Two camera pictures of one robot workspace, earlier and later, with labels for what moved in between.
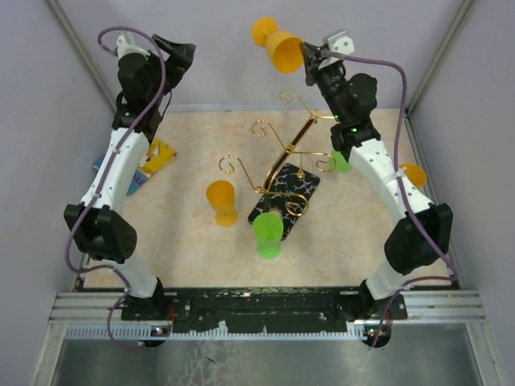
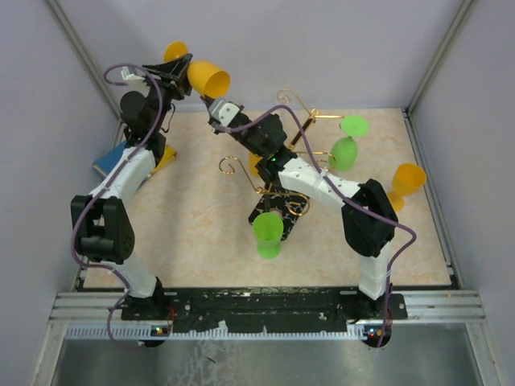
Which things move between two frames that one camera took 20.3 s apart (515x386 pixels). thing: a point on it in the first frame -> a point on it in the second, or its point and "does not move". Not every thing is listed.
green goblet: x=268 y=229 does not move
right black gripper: x=311 y=55 -> x=208 y=102
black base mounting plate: x=298 y=311 does not move
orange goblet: x=220 y=195 -> x=208 y=78
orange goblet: x=283 y=47 -> x=253 y=160
